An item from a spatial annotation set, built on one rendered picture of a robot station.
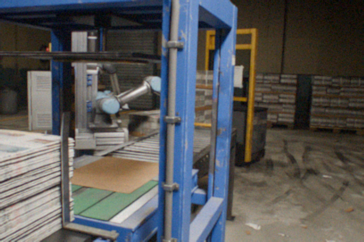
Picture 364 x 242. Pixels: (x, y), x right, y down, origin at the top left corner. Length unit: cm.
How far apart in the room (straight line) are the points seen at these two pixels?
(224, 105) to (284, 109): 702
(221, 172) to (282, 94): 698
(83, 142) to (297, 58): 811
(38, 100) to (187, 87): 213
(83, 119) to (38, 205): 205
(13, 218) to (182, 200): 44
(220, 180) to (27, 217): 90
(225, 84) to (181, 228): 72
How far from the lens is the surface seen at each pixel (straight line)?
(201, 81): 438
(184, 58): 94
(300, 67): 1011
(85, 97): 298
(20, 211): 96
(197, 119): 391
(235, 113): 493
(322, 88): 845
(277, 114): 855
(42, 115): 296
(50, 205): 104
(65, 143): 101
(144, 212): 119
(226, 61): 152
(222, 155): 156
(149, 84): 280
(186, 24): 94
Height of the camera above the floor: 126
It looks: 8 degrees down
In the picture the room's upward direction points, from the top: 2 degrees clockwise
